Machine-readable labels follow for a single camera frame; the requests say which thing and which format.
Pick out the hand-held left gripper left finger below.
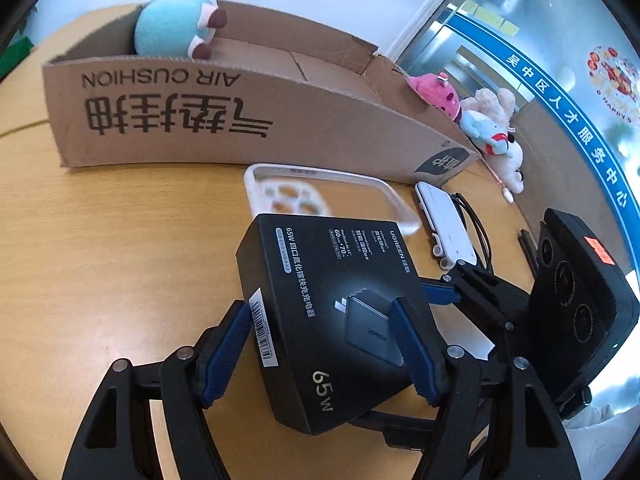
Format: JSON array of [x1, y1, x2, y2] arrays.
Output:
[[64, 299, 252, 480]]

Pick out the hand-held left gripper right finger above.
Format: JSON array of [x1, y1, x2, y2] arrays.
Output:
[[389, 297, 584, 480]]

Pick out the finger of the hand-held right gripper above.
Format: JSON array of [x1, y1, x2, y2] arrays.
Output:
[[350, 406, 493, 453], [421, 260, 532, 361]]

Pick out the black charger box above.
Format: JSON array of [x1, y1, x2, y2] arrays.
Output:
[[235, 213, 442, 436]]

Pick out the wooden desktop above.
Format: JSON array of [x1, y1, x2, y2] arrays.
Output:
[[0, 4, 538, 480]]

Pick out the black slim object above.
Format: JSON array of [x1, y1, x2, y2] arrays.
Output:
[[518, 229, 540, 275]]

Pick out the white power bank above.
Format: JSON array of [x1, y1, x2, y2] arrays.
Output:
[[414, 181, 477, 269]]

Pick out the white and blue plush toy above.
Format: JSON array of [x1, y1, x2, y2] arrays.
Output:
[[458, 109, 527, 194]]

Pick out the clear phone case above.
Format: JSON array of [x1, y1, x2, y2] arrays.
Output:
[[244, 162, 422, 237]]

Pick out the beige fluffy plush toy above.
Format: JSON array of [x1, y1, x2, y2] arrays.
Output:
[[460, 87, 518, 128]]

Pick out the blue window banner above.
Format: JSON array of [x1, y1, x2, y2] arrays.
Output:
[[444, 12, 637, 281]]

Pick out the pink plush toy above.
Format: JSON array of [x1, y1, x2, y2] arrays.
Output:
[[407, 72, 462, 123]]

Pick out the round red window sticker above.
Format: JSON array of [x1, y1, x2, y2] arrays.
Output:
[[586, 44, 640, 127]]

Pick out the large cardboard box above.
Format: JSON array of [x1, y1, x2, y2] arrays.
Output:
[[42, 0, 482, 187]]

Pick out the yellow sticky notes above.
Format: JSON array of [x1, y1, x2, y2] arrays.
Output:
[[459, 0, 517, 37]]

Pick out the light blue plush toy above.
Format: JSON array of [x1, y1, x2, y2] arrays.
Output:
[[134, 0, 229, 59]]

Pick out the green object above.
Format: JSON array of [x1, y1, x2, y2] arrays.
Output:
[[0, 36, 34, 82]]

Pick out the black cable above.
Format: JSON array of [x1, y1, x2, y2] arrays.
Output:
[[449, 192, 497, 275]]

